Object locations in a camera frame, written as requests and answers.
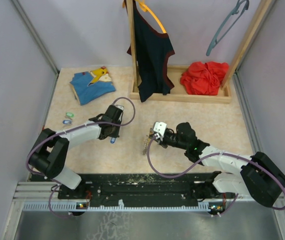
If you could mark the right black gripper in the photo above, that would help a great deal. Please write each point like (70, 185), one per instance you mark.
(162, 143)

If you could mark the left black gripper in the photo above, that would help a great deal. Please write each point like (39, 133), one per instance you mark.
(115, 134)

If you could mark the blue key tag with key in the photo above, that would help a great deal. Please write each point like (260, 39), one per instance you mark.
(112, 140)

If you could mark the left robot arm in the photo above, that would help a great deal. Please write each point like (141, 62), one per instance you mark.
(50, 150)

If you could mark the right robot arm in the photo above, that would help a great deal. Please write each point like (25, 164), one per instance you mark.
(256, 176)

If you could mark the green key tag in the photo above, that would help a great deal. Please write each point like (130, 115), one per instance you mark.
(69, 115)

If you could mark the blue key tag upper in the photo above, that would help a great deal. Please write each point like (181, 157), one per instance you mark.
(67, 122)

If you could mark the wooden clothes rack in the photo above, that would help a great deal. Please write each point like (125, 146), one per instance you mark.
(179, 94)

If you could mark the blue pikachu shirt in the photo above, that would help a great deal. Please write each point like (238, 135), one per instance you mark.
(90, 85)

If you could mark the red crumpled cloth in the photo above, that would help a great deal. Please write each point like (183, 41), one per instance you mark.
(204, 78)

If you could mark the dark navy tank top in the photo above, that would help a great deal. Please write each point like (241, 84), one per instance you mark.
(153, 50)

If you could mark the orange clothes hanger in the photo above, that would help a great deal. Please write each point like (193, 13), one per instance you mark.
(143, 6)

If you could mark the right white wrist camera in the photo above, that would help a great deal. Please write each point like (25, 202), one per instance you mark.
(159, 128)

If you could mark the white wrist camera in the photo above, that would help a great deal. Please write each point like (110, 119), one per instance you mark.
(159, 128)
(120, 107)

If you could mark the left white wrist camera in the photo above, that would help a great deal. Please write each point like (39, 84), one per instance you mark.
(120, 107)

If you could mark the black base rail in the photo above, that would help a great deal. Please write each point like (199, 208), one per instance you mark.
(144, 190)

